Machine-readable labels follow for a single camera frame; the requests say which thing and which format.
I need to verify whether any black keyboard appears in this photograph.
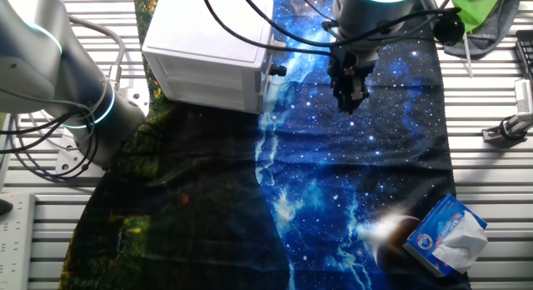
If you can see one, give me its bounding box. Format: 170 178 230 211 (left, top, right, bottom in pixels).
515 29 533 78

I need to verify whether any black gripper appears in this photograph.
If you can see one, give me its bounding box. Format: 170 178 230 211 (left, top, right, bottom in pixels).
327 46 378 115

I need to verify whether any thick grey robot cable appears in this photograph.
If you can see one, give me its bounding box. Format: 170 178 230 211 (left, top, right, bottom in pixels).
68 14 127 91

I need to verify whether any thin white rod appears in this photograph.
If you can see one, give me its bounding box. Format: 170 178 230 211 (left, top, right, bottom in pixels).
461 31 475 78

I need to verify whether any grey cloth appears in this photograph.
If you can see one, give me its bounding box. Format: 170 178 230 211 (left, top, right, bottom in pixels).
443 0 521 60

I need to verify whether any silver depth camera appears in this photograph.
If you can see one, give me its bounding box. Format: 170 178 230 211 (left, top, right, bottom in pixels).
514 78 533 115

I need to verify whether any galaxy and meadow print cloth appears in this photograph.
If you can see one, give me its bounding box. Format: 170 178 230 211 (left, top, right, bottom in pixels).
57 0 474 290

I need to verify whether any white plastic drawer cabinet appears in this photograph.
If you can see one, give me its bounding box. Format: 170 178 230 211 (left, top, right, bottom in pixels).
141 0 276 115

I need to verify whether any white power strip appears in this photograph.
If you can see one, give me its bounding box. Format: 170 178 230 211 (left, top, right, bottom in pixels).
0 192 37 290

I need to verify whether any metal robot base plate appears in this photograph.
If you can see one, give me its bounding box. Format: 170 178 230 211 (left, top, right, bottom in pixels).
55 79 151 177

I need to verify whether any blue tissue box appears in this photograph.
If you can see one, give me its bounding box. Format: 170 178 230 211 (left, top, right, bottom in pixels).
401 192 489 278

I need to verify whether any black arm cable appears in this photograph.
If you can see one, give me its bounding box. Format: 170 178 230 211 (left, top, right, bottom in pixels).
199 0 338 60
239 0 462 49

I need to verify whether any green cloth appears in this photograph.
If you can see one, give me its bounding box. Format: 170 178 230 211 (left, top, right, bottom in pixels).
451 0 505 33

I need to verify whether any black base cable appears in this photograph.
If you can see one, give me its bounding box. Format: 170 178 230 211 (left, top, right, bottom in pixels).
0 110 80 153
7 114 101 183

